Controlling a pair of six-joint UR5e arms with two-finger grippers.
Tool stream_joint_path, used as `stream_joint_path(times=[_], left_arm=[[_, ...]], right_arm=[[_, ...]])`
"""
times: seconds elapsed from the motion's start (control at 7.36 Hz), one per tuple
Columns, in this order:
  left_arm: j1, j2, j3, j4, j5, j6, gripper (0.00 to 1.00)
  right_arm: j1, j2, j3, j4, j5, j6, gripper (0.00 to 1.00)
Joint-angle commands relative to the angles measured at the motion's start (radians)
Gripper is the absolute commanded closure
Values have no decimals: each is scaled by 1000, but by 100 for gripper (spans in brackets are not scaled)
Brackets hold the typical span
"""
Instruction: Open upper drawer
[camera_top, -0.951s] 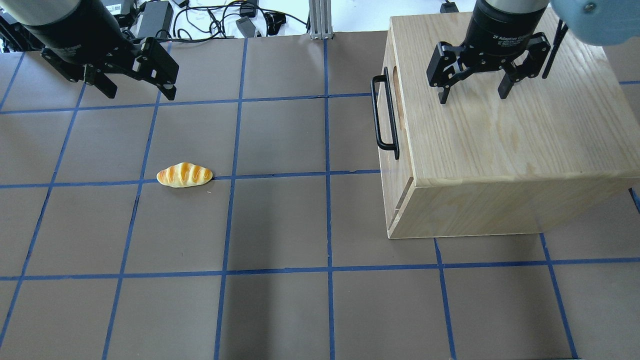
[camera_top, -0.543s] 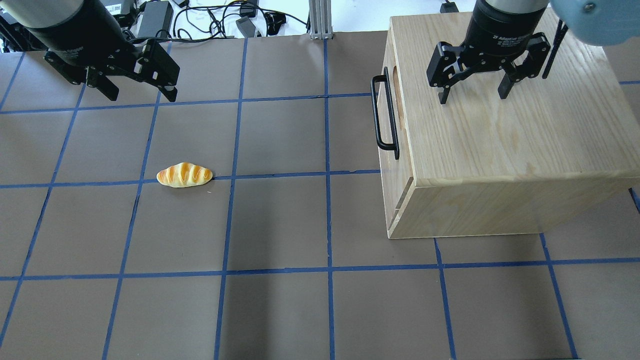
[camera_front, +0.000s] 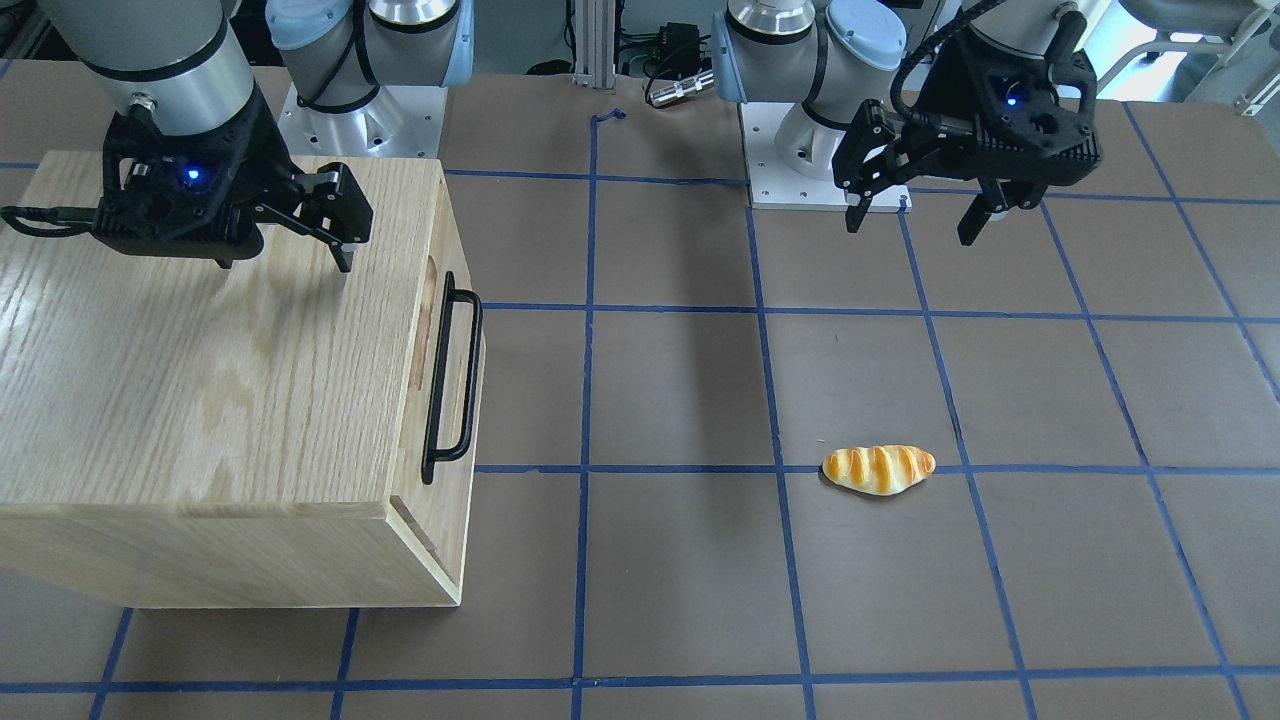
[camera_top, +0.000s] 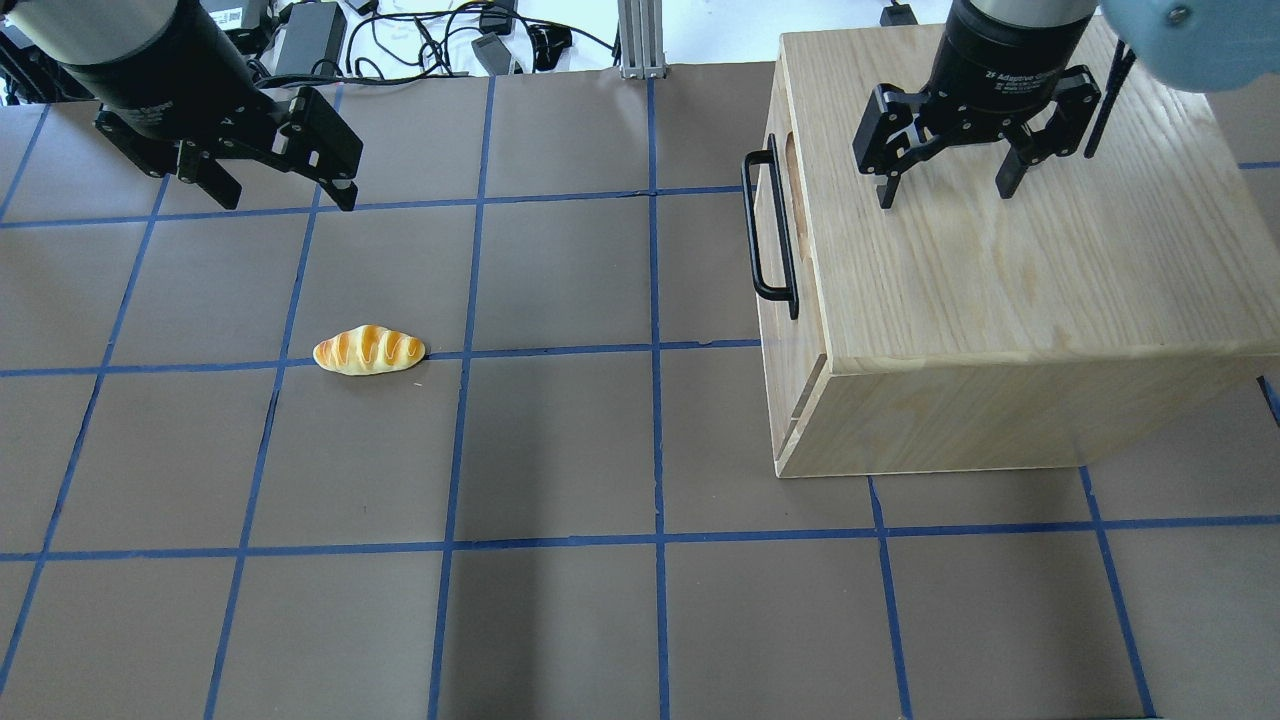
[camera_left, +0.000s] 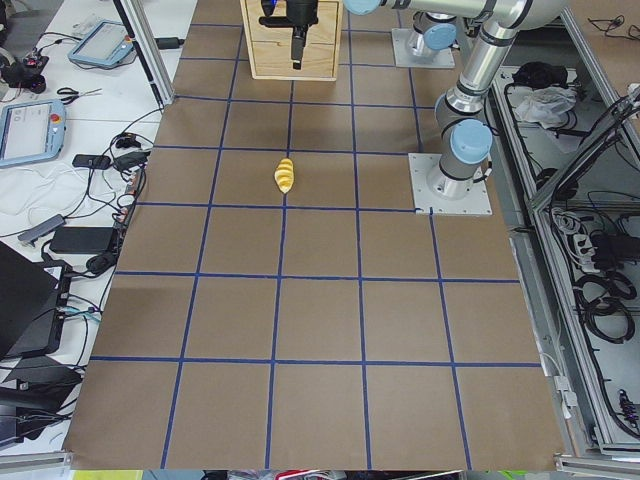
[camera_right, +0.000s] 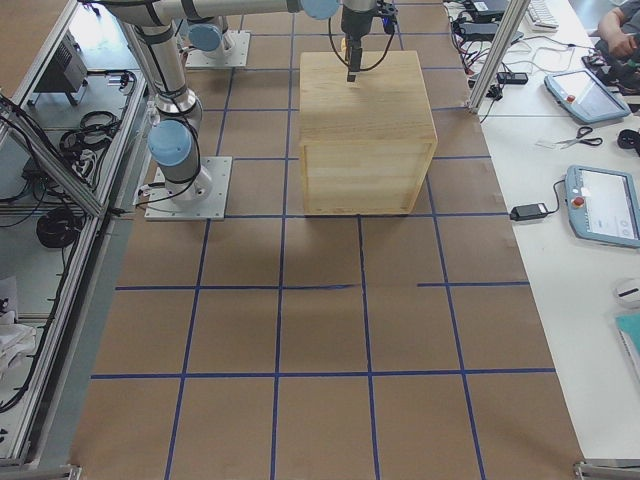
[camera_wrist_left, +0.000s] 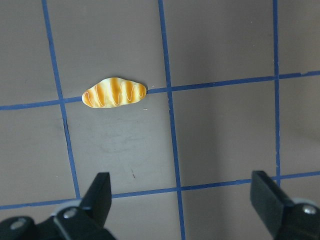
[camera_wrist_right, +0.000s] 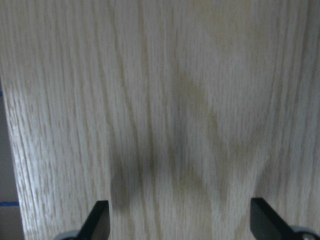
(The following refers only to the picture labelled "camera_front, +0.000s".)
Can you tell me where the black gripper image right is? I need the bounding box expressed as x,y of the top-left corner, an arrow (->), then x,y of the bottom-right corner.
832,46 -> 1103,247

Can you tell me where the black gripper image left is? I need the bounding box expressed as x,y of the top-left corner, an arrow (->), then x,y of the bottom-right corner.
90,102 -> 375,274

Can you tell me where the black metal drawer handle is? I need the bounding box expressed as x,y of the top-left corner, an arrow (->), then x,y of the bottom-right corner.
420,272 -> 485,486

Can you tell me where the wooden drawer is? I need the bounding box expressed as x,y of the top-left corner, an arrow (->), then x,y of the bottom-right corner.
390,182 -> 486,607

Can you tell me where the light wood drawer cabinet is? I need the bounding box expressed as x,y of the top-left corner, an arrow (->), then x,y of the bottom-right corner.
1,158 -> 447,609

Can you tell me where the silver cylindrical connector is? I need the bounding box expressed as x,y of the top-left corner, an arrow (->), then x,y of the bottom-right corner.
645,70 -> 716,109

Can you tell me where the black power adapter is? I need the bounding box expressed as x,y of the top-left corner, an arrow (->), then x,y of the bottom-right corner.
652,22 -> 701,79

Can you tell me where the toy bread roll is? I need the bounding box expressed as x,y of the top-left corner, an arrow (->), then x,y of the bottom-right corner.
820,445 -> 937,497

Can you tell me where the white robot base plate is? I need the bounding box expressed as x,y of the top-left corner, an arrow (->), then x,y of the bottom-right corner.
740,102 -> 849,211

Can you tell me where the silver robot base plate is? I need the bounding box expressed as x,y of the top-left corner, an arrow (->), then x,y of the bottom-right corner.
278,86 -> 449,159

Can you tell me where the white chair frame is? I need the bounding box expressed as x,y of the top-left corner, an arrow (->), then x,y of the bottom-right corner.
1085,1 -> 1277,119

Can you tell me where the aluminium profile post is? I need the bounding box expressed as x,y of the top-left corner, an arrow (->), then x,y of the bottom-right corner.
571,0 -> 620,94

